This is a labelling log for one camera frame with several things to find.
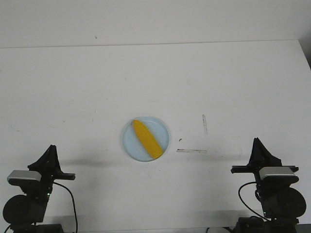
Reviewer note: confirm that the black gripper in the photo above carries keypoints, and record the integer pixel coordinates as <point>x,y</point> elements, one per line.
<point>261,160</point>
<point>48,166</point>

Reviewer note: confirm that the yellow corn cob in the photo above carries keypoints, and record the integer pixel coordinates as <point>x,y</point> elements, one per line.
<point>147,140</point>

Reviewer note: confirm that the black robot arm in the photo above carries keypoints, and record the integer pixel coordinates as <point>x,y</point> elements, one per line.
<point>281,204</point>
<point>25,212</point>

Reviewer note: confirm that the grey tape strip on table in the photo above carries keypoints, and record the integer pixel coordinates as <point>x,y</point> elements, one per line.
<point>191,151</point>

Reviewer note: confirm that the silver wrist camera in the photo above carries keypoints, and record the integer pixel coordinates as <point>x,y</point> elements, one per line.
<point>278,174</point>
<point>23,177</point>

